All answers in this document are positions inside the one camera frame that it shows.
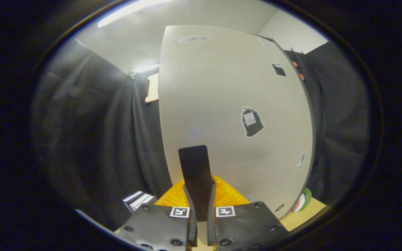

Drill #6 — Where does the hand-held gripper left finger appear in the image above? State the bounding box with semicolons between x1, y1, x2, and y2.
116;178;199;251

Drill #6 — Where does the white shoe cabinet door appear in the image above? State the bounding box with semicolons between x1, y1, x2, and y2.
158;24;316;220

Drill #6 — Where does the red green striped object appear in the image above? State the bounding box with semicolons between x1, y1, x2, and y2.
292;188;312;212

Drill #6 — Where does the grey shoe cabinet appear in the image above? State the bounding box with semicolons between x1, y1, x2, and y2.
255;33;317;190

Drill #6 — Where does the black door handle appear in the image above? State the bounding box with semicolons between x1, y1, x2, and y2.
178;145;215;222

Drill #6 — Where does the black backdrop cloth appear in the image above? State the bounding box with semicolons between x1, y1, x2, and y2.
32;38;371;230

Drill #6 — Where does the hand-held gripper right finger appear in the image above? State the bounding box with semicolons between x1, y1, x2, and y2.
206;176;289;251

